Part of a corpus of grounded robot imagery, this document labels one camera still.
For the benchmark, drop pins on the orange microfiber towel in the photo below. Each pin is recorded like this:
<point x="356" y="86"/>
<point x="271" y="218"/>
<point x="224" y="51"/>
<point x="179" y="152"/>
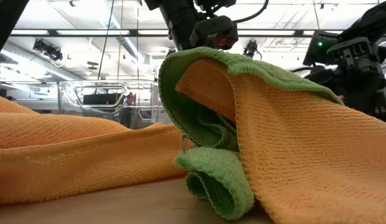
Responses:
<point x="71" y="161"/>
<point x="304" y="155"/>

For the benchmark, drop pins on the black ceiling-mounted camera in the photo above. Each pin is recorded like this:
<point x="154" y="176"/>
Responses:
<point x="171" y="52"/>
<point x="49" y="49"/>
<point x="251" y="48"/>

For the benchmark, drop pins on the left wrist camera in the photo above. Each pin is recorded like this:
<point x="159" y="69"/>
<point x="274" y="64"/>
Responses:
<point x="214" y="32"/>

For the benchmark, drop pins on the black monitor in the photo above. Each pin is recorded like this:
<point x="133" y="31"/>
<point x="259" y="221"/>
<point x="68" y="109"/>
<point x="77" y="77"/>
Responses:
<point x="102" y="99"/>

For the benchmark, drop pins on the overhead light bar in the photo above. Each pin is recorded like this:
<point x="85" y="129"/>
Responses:
<point x="133" y="32"/>

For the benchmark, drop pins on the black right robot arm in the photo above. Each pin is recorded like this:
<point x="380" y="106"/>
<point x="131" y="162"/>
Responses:
<point x="373" y="18"/>

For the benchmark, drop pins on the green microfiber towel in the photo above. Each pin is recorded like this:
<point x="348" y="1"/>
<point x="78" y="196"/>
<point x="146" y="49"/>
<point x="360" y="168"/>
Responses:
<point x="217" y="174"/>

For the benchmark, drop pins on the clear plastic bin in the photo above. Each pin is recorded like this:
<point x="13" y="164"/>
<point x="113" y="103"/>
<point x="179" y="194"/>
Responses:
<point x="68" y="93"/>

